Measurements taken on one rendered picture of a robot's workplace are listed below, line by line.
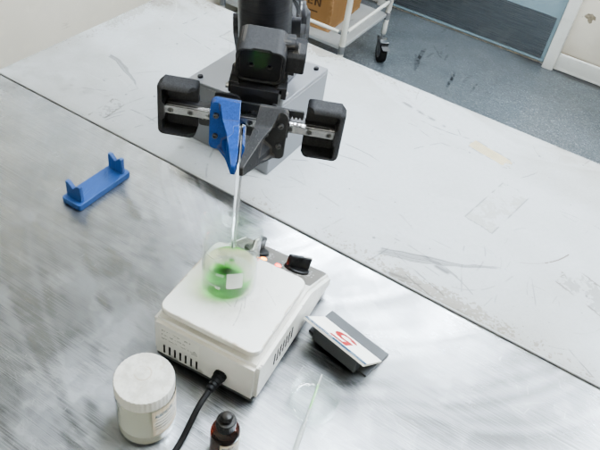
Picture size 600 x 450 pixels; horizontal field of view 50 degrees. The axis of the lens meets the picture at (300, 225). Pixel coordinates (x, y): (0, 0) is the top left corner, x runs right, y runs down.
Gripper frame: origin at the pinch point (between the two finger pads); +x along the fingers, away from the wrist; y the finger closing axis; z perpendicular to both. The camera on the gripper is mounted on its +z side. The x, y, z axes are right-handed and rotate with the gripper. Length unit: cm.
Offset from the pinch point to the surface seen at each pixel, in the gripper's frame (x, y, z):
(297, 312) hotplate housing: 3.1, 8.0, -19.0
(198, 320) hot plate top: 8.1, -2.1, -16.8
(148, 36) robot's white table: -64, -27, -26
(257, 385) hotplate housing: 11.4, 4.9, -21.8
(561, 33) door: -259, 124, -98
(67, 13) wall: -156, -81, -75
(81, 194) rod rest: -14.8, -22.8, -23.5
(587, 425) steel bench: 8, 43, -25
